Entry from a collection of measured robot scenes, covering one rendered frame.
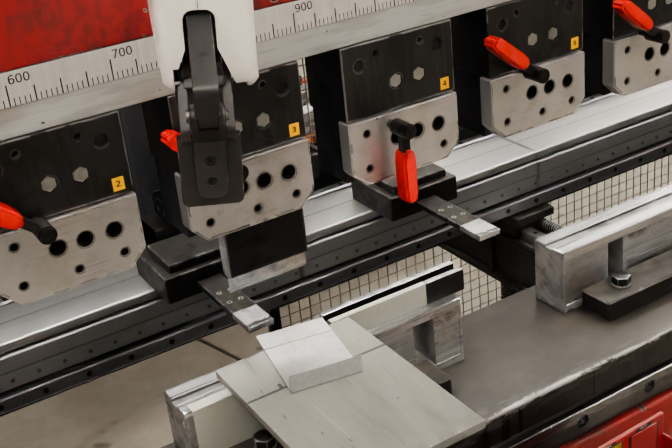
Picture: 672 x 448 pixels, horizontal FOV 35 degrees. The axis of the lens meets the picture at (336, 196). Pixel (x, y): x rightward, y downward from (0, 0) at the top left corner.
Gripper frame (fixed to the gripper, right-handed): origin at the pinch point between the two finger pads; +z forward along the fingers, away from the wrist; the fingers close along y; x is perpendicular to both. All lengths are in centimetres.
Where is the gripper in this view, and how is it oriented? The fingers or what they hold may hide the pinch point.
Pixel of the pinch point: (207, 145)
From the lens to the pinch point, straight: 59.2
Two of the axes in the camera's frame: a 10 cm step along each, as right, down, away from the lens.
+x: -9.9, 0.9, -1.3
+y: -1.6, -5.0, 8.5
